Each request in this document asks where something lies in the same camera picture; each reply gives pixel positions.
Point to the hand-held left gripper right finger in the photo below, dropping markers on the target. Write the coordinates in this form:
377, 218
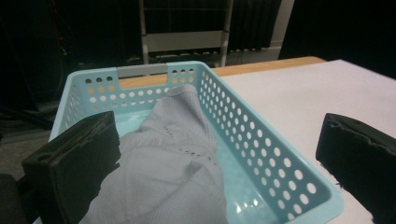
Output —
361, 155

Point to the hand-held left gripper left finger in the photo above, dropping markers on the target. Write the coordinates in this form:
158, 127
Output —
73, 161

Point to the grey knitted cloth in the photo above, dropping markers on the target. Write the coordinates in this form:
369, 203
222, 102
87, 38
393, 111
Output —
168, 161

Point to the light blue perforated plastic basket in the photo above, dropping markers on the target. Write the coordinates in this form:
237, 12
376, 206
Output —
264, 161

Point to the white table mat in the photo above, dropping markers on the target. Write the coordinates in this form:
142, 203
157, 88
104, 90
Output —
311, 96

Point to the dark curtain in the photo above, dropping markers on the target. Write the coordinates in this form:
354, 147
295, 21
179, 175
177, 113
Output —
253, 23

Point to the metal stand frame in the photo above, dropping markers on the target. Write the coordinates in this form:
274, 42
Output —
186, 39

